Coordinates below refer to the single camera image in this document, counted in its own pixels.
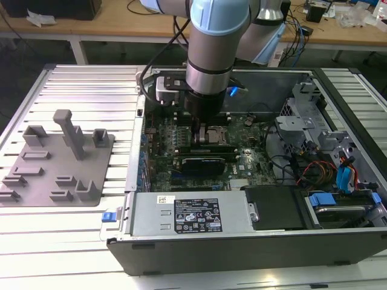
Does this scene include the gray parts rack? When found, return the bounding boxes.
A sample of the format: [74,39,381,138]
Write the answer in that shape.
[0,108,117,208]

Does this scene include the CPU socket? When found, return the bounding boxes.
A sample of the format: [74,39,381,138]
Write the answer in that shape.
[205,124,232,148]

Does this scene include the red orange wire bundle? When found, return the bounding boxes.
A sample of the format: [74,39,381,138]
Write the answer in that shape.
[295,159,338,190]

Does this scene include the black RAM slot bank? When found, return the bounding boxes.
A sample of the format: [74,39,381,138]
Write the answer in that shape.
[174,110,231,127]
[174,144,241,161]

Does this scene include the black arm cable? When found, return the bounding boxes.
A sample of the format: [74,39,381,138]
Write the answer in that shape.
[140,14,192,102]

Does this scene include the silver power supply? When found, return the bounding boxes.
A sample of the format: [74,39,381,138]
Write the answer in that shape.
[129,190,253,237]

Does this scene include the green motherboard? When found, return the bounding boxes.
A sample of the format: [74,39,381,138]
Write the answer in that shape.
[141,114,278,193]

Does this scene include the black PC case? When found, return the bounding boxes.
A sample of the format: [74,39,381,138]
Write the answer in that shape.
[106,66,387,277]

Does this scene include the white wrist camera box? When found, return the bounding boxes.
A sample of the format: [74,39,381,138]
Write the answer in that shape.
[155,75,187,107]

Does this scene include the blue flat wire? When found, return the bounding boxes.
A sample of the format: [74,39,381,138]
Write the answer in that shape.
[336,165,359,195]

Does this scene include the silver heatsink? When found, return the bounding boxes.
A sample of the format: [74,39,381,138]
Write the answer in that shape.
[229,178,253,192]

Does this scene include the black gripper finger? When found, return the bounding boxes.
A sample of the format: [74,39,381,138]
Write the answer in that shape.
[192,117,208,146]

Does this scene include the black graphics card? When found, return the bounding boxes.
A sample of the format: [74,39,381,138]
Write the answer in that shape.
[180,156,226,176]

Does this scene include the white crumpled paper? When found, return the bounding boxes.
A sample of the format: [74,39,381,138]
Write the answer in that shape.
[26,8,57,28]

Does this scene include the wooden desk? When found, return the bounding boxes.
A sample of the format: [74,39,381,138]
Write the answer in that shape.
[0,0,387,66]

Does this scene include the hard disk in blue carrier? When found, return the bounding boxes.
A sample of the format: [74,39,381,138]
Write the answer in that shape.
[305,193,374,229]

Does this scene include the black plastic cover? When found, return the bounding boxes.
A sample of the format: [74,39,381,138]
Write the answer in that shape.
[241,185,306,231]

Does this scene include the metal disk bay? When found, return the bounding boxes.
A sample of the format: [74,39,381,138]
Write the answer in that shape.
[274,80,359,170]

